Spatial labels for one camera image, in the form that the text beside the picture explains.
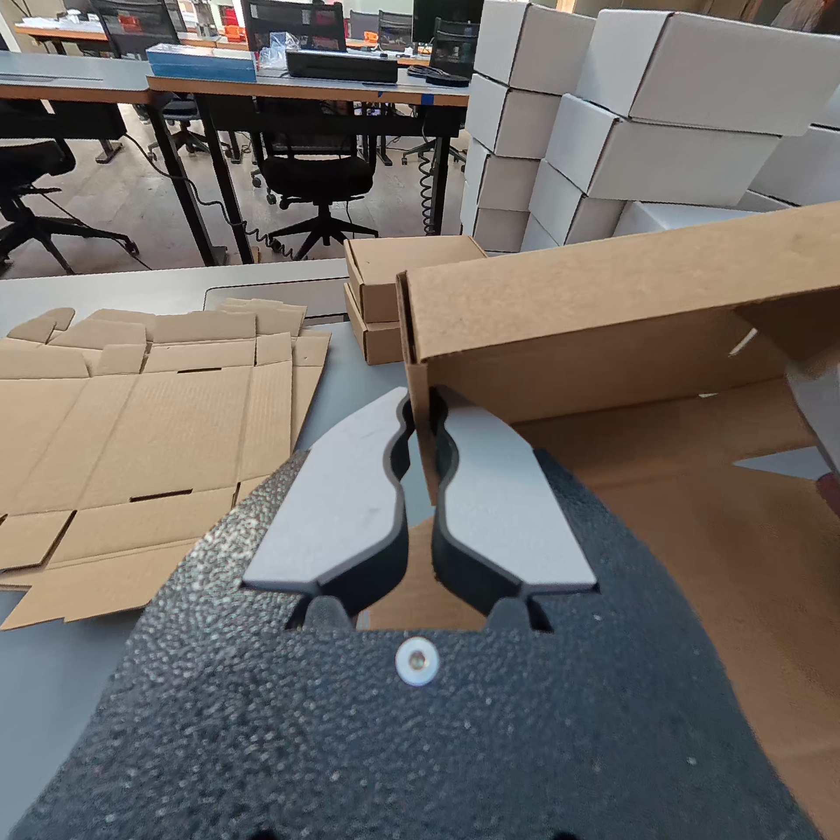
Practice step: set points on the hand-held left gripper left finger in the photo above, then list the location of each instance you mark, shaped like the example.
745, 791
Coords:
328, 512

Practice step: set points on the brown cardboard folding box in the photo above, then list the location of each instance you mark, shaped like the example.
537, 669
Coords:
590, 315

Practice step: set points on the stack of flat cardboard sheets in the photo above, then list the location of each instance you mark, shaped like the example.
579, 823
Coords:
131, 426

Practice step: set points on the stack of white cardboard boxes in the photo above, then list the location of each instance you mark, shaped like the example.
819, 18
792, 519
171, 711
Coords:
656, 151

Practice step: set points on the blue flat box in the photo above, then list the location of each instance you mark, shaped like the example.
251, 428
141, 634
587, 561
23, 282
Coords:
197, 62

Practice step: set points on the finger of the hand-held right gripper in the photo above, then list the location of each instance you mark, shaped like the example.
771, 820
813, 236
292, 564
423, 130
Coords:
820, 407

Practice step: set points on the black office chair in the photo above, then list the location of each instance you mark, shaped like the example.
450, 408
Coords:
33, 164
315, 174

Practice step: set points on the grey desk with wooden edge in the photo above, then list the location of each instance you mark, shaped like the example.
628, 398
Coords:
65, 75
328, 90

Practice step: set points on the clear plastic bag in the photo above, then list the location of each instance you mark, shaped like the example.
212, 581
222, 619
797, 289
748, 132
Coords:
272, 58

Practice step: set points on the black monitor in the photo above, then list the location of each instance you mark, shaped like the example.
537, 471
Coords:
423, 16

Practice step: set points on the black round device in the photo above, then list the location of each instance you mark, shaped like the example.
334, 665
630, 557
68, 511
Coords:
447, 79

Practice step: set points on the black long case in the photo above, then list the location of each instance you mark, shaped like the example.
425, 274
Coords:
341, 65

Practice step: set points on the black mesh chair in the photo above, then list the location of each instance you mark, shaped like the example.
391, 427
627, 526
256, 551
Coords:
134, 26
395, 29
453, 49

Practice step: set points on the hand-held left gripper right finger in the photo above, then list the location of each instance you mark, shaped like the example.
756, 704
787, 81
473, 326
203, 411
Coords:
512, 512

